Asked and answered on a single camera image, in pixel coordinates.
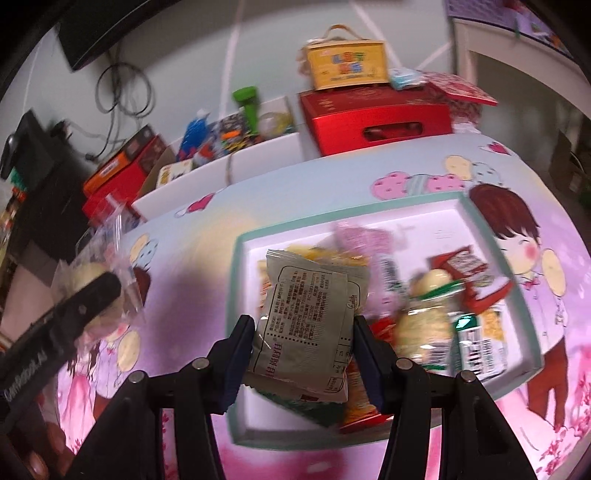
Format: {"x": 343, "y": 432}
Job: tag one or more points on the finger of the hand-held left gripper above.
{"x": 92, "y": 297}

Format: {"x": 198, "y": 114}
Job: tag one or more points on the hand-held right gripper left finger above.
{"x": 240, "y": 364}

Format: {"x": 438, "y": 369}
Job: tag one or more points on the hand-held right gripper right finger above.
{"x": 369, "y": 369}

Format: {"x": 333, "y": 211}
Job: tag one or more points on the clear round bun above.
{"x": 81, "y": 274}

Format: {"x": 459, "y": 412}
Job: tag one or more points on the clear green-trim snack packet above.
{"x": 422, "y": 332}

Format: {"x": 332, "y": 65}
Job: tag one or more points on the beige printed snack packet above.
{"x": 304, "y": 323}

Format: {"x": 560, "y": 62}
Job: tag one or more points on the yellow roll cake packet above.
{"x": 318, "y": 254}

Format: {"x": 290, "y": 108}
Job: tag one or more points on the pink snack packet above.
{"x": 364, "y": 240}

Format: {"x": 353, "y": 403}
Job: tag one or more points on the yellow barcode snack packet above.
{"x": 491, "y": 323}

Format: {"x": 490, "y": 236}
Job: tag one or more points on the brown small snack packet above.
{"x": 466, "y": 267}

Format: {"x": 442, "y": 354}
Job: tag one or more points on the shallow green cardboard box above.
{"x": 415, "y": 217}

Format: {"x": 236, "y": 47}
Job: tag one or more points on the clear plastic box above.
{"x": 111, "y": 212}

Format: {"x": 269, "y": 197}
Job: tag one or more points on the red flat box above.
{"x": 108, "y": 194}

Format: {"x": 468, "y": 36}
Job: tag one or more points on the cartoon printed cloth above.
{"x": 194, "y": 258}

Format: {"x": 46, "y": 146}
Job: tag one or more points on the black cabinet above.
{"x": 37, "y": 184}

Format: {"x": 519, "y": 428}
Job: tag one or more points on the orange and black box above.
{"x": 115, "y": 166}

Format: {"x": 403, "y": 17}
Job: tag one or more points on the small cream card box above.
{"x": 173, "y": 173}

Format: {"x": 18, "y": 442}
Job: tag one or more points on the blue bottle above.
{"x": 194, "y": 134}

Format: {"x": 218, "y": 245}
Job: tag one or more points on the white cardboard storage box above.
{"x": 268, "y": 152}

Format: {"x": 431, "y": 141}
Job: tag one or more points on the colourful toy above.
{"x": 233, "y": 134}

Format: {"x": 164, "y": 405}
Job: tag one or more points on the clear plastic ball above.
{"x": 272, "y": 123}

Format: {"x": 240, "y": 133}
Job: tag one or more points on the green dumbbell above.
{"x": 249, "y": 110}

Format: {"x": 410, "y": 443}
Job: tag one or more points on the red gift box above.
{"x": 341, "y": 120}

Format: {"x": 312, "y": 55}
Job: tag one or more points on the blue tissue pack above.
{"x": 405, "y": 78}

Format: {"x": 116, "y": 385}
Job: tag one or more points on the red patterned box lid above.
{"x": 457, "y": 87}

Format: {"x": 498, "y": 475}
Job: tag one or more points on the white shelf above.
{"x": 461, "y": 46}

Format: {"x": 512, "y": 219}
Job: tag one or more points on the purple plastic basket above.
{"x": 480, "y": 11}

